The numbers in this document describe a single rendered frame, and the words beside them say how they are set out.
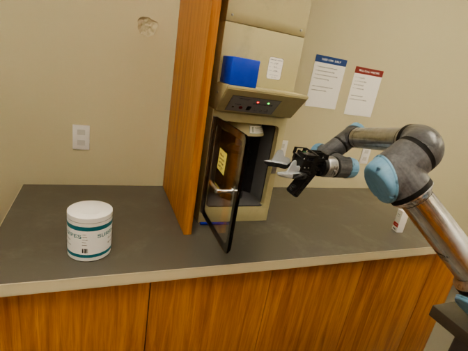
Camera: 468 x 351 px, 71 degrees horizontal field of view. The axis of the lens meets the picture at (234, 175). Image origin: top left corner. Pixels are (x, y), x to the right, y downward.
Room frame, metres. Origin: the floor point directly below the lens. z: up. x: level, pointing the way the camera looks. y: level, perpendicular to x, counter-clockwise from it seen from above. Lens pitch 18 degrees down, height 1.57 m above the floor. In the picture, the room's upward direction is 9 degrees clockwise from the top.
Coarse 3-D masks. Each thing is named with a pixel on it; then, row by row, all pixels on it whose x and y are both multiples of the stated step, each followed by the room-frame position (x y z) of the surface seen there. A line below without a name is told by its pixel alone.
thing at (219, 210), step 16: (224, 128) 1.09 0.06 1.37; (224, 144) 1.07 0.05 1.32; (240, 144) 0.95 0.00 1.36; (240, 160) 0.93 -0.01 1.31; (208, 176) 1.18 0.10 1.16; (224, 176) 1.03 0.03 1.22; (240, 176) 0.92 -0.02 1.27; (208, 192) 1.15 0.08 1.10; (208, 208) 1.13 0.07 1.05; (224, 208) 0.99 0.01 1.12; (208, 224) 1.10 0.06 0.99; (224, 224) 0.97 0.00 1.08; (224, 240) 0.95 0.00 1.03
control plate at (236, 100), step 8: (240, 96) 1.15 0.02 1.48; (232, 104) 1.18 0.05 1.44; (240, 104) 1.19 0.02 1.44; (248, 104) 1.20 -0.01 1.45; (256, 104) 1.20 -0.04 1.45; (264, 104) 1.21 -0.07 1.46; (272, 104) 1.22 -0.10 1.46; (256, 112) 1.24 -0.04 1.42; (264, 112) 1.25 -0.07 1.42; (272, 112) 1.26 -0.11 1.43
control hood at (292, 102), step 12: (228, 84) 1.12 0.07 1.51; (216, 96) 1.20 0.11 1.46; (228, 96) 1.14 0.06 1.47; (252, 96) 1.16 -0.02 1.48; (264, 96) 1.18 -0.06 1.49; (276, 96) 1.19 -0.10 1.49; (288, 96) 1.20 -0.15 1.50; (300, 96) 1.22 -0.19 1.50; (216, 108) 1.18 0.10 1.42; (276, 108) 1.25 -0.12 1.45; (288, 108) 1.26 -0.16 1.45
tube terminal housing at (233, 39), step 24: (240, 24) 1.23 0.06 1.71; (216, 48) 1.27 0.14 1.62; (240, 48) 1.24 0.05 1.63; (264, 48) 1.28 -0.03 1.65; (288, 48) 1.32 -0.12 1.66; (216, 72) 1.23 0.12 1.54; (264, 72) 1.28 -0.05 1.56; (288, 72) 1.32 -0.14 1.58; (240, 120) 1.26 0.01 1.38; (264, 120) 1.30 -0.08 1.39; (264, 192) 1.36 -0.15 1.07; (240, 216) 1.29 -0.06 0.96; (264, 216) 1.33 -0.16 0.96
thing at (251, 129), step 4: (232, 124) 1.32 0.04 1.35; (236, 124) 1.31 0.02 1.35; (240, 124) 1.30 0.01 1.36; (244, 124) 1.30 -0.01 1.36; (248, 124) 1.31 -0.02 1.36; (252, 124) 1.31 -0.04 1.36; (256, 124) 1.33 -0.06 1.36; (240, 128) 1.30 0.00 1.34; (244, 128) 1.30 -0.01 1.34; (248, 128) 1.30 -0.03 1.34; (252, 128) 1.31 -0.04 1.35; (256, 128) 1.32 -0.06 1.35; (260, 128) 1.34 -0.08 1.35; (244, 132) 1.29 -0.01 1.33; (248, 132) 1.29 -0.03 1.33; (252, 132) 1.30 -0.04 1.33; (256, 132) 1.31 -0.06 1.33; (260, 132) 1.33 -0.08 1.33
